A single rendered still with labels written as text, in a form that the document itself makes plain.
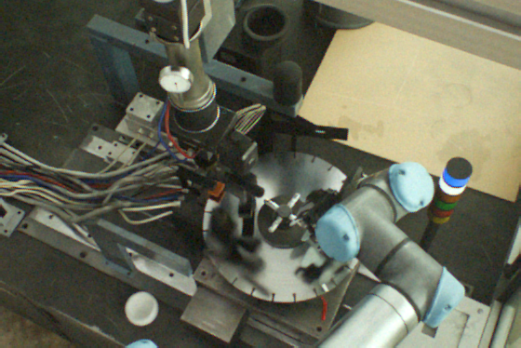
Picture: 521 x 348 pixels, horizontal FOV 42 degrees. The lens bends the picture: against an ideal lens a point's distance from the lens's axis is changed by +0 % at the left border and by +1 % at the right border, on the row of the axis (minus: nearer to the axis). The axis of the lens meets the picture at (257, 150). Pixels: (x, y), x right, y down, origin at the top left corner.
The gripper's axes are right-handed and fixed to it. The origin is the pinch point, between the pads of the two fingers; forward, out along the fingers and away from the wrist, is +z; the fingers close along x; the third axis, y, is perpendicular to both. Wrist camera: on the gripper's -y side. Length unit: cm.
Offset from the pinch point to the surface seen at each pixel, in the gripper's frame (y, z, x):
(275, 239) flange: 5.4, 4.5, -0.1
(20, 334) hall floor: 32, 130, -10
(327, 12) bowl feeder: -61, 23, -29
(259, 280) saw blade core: 13.3, 5.6, 3.4
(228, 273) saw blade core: 15.8, 8.8, -1.2
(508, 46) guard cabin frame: 48, -96, -23
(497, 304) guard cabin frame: -20.4, -5.6, 41.0
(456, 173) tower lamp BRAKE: -12.9, -27.4, 6.9
